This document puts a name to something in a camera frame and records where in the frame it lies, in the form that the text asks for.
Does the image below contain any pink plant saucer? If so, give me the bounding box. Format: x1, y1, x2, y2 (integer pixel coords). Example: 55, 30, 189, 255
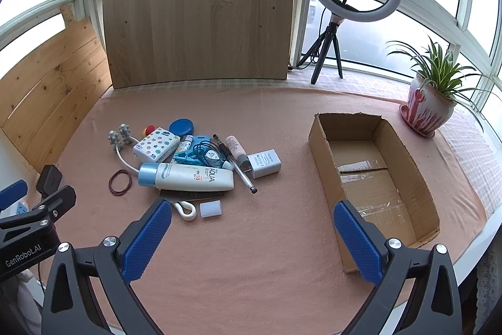
399, 105, 437, 138

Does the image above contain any brown laminate wooden board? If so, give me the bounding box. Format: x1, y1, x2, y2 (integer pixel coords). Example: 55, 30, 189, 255
102, 0, 296, 90

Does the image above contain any spider plant in white pot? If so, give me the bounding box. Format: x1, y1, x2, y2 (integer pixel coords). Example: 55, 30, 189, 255
386, 36, 500, 133

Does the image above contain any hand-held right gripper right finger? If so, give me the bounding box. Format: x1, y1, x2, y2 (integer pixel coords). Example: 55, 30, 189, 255
333, 200, 463, 335

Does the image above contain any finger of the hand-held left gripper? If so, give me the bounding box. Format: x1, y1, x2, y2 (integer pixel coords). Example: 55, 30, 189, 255
0, 180, 27, 211
0, 165, 77, 230

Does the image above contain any blue round lid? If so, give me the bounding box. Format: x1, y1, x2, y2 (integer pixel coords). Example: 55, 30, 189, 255
169, 118, 195, 137

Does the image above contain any dark blue cable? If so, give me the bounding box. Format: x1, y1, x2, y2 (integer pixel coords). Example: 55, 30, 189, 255
194, 140, 225, 168

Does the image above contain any translucent white cap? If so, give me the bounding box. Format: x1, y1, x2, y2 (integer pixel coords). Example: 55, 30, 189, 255
199, 201, 223, 219

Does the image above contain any light blue phone stand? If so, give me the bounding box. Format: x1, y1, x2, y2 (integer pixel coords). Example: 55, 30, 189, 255
173, 135, 212, 166

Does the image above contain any clear pen black grip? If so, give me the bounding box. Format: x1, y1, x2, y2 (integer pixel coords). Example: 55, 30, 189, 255
212, 133, 258, 195

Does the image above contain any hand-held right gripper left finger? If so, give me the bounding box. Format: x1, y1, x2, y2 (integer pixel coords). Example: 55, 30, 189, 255
41, 198, 173, 335

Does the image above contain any grey ball massage roller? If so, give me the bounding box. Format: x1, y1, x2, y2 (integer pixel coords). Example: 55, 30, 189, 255
107, 122, 142, 174

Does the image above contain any pink bottle grey cap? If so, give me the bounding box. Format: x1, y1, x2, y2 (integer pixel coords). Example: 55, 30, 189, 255
225, 135, 249, 171

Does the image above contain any white sunscreen tube blue cap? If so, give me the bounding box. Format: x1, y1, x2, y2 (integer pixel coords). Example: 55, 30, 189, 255
138, 162, 235, 191

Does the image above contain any small blue packet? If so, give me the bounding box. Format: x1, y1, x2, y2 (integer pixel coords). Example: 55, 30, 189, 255
206, 149, 233, 170

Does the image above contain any white charger adapter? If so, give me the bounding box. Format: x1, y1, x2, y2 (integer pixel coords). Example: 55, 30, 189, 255
247, 149, 282, 179

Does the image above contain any pine wood panel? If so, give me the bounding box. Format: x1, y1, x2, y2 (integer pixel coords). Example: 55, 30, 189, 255
0, 3, 114, 173

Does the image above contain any cardboard box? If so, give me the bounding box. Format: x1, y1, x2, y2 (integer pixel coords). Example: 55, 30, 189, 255
308, 112, 441, 275

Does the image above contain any white dotted tissue pack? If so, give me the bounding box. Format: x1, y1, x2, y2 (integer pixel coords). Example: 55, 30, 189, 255
132, 127, 181, 164

